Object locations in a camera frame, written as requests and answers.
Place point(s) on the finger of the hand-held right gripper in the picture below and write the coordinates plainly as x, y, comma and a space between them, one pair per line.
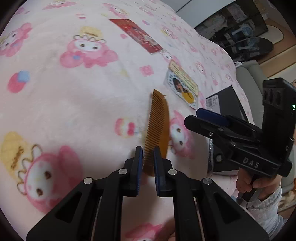
203, 127
212, 115

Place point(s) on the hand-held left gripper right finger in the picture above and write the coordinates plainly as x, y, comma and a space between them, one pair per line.
156, 171

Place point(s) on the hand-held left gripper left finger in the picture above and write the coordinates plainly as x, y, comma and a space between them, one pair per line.
138, 166

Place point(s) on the black box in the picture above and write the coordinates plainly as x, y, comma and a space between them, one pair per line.
226, 99

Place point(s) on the orange sticker card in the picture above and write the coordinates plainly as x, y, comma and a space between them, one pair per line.
182, 85

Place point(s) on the wooden comb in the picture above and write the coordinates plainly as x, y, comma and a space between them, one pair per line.
159, 120

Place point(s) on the red packet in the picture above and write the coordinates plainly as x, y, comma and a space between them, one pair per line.
136, 34

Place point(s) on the person's right forearm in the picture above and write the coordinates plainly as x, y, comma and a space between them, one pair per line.
266, 213

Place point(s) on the person's right hand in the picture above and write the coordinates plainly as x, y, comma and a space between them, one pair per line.
266, 185

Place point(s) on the grey sofa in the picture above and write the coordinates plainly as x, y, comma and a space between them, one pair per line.
252, 92

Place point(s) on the glass display cabinet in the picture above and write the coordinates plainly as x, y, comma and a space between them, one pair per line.
231, 30

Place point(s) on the pink printed blanket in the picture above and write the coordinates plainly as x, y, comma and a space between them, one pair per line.
69, 104

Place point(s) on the white wardrobe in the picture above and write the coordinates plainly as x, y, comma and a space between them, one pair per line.
196, 11

